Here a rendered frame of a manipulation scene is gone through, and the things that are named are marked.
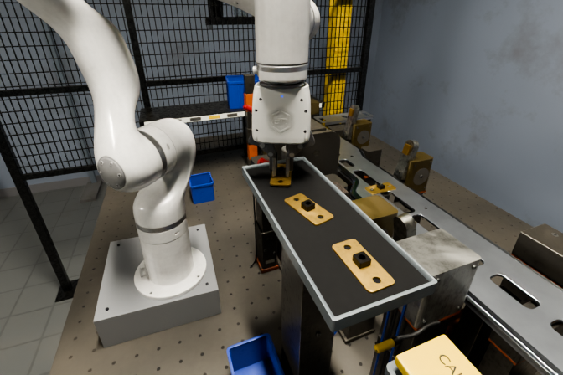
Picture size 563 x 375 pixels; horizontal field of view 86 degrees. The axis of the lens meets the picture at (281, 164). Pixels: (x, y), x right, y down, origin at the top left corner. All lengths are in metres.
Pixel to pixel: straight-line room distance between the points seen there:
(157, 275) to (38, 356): 1.22
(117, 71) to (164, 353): 0.66
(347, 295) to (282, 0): 0.39
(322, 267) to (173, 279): 0.56
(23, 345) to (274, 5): 1.96
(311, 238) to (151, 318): 0.57
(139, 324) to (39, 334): 1.24
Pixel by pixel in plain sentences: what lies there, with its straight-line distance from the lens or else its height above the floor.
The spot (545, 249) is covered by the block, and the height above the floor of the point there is 1.02.
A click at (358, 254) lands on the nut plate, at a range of 0.41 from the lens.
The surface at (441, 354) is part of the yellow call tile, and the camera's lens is 0.36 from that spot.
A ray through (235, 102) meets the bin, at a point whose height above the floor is 1.06.
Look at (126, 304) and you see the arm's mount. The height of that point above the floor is 0.80.
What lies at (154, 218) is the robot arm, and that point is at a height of 1.02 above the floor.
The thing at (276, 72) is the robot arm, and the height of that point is 1.36.
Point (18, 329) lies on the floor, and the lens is 2.21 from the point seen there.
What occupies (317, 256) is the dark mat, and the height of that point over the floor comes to 1.16.
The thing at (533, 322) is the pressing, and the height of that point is 1.00.
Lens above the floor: 1.44
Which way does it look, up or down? 26 degrees down
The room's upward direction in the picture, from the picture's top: straight up
